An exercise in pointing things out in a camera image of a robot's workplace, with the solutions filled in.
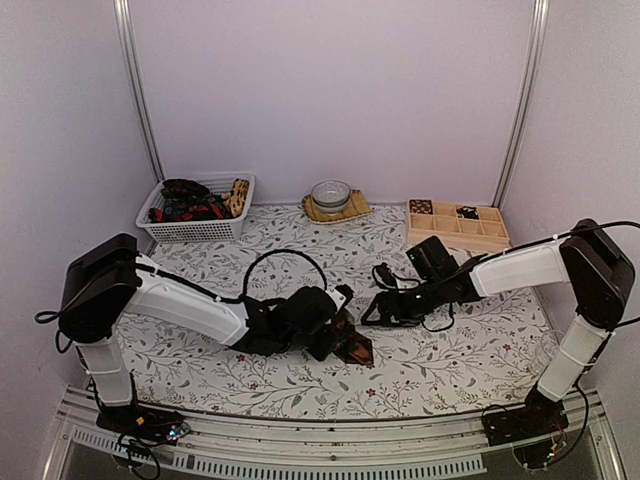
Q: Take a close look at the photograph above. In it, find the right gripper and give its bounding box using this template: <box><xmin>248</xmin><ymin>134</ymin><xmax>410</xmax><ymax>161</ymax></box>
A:
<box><xmin>362</xmin><ymin>275</ymin><xmax>446</xmax><ymax>326</ymax></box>

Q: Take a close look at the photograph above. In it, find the brown green patterned tie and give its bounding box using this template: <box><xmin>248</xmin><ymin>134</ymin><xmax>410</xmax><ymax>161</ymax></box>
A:
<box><xmin>331</xmin><ymin>309</ymin><xmax>374</xmax><ymax>367</ymax></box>

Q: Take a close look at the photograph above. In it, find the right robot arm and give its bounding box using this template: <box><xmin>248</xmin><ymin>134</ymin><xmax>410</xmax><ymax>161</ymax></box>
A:
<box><xmin>361</xmin><ymin>218</ymin><xmax>636</xmax><ymax>443</ymax></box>

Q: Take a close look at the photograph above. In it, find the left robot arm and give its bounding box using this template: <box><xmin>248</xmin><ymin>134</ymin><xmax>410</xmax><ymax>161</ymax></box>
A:
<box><xmin>34</xmin><ymin>233</ymin><xmax>353</xmax><ymax>434</ymax></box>

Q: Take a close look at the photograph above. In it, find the yellow woven mat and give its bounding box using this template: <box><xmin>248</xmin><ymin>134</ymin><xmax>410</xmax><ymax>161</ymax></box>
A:
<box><xmin>302</xmin><ymin>190</ymin><xmax>373</xmax><ymax>225</ymax></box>

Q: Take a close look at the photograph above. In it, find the rolled dark patterned tie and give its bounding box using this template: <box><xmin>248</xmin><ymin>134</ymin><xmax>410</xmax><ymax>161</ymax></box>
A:
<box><xmin>408</xmin><ymin>199</ymin><xmax>433</xmax><ymax>215</ymax></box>

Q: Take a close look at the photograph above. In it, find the floral tablecloth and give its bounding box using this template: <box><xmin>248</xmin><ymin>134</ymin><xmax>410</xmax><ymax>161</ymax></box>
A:
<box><xmin>117</xmin><ymin>206</ymin><xmax>548</xmax><ymax>420</ymax></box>

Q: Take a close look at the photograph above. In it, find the wooden compartment box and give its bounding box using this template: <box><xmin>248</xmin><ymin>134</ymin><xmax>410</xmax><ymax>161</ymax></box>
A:
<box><xmin>407</xmin><ymin>199</ymin><xmax>512</xmax><ymax>252</ymax></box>

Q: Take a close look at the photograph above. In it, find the rolled black tie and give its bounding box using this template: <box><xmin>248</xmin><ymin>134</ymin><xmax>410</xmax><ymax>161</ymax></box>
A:
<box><xmin>456</xmin><ymin>205</ymin><xmax>480</xmax><ymax>220</ymax></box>

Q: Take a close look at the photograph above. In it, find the yellow spotted tie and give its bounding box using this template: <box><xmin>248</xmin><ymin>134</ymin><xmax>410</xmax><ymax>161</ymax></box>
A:
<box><xmin>222</xmin><ymin>179</ymin><xmax>250</xmax><ymax>218</ymax></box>

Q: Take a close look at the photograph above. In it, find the white plastic basket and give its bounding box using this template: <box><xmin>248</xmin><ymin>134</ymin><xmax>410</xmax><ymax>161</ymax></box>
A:
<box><xmin>135</xmin><ymin>172</ymin><xmax>257</xmax><ymax>243</ymax></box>

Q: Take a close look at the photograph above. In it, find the clear drinking glass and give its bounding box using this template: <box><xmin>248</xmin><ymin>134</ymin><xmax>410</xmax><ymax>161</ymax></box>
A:
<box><xmin>528</xmin><ymin>330</ymin><xmax>564</xmax><ymax>377</ymax></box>

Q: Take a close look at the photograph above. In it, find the dark red patterned tie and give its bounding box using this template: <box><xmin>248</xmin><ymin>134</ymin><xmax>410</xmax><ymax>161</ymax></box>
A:
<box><xmin>146</xmin><ymin>179</ymin><xmax>232</xmax><ymax>223</ymax></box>

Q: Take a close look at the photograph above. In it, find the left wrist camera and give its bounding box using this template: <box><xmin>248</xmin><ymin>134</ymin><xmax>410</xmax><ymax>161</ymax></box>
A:
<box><xmin>332</xmin><ymin>284</ymin><xmax>354</xmax><ymax>310</ymax></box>

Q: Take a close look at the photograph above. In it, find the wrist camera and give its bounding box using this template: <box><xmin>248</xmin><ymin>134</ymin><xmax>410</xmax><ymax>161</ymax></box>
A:
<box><xmin>332</xmin><ymin>284</ymin><xmax>354</xmax><ymax>310</ymax></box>
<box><xmin>372</xmin><ymin>263</ymin><xmax>398</xmax><ymax>290</ymax></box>

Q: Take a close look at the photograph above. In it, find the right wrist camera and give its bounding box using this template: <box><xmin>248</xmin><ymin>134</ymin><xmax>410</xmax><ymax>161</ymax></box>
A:
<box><xmin>372</xmin><ymin>263</ymin><xmax>398</xmax><ymax>290</ymax></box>

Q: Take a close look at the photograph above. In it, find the front metal rail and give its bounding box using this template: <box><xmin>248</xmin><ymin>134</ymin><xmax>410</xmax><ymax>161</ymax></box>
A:
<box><xmin>43</xmin><ymin>388</ymin><xmax>627</xmax><ymax>479</ymax></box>

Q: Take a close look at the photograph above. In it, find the right metal frame post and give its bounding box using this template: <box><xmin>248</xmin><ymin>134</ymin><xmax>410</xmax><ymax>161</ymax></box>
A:
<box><xmin>492</xmin><ymin>0</ymin><xmax>550</xmax><ymax>209</ymax></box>

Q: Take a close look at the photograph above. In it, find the metal frame post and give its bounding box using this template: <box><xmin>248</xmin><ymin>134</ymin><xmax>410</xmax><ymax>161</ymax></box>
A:
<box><xmin>492</xmin><ymin>0</ymin><xmax>550</xmax><ymax>209</ymax></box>
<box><xmin>113</xmin><ymin>0</ymin><xmax>165</xmax><ymax>182</ymax></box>

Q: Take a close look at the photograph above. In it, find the left metal frame post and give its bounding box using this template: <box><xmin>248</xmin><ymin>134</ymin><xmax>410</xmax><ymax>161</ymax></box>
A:
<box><xmin>113</xmin><ymin>0</ymin><xmax>165</xmax><ymax>182</ymax></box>

